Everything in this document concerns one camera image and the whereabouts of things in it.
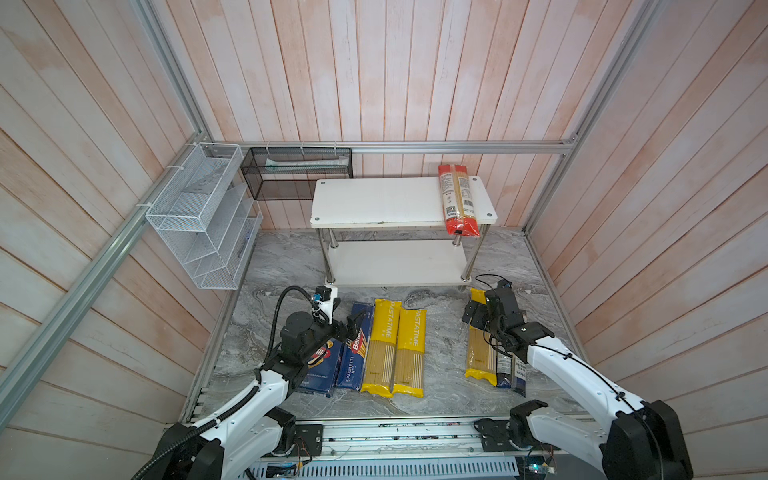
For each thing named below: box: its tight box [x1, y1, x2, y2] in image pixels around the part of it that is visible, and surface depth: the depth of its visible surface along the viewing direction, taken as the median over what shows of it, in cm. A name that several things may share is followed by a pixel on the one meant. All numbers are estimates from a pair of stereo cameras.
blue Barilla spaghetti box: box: [337, 301, 374, 392], surface depth 85 cm
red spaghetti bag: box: [438, 164, 480, 237], surface depth 77 cm
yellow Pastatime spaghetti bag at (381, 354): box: [360, 299, 402, 397], surface depth 88 cm
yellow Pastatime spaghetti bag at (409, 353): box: [390, 307, 427, 398], surface depth 87 cm
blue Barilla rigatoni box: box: [300, 338, 343, 398], surface depth 79 cm
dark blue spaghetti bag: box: [497, 352, 527, 398], surface depth 83 cm
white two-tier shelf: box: [309, 176, 498, 291], surface depth 88 cm
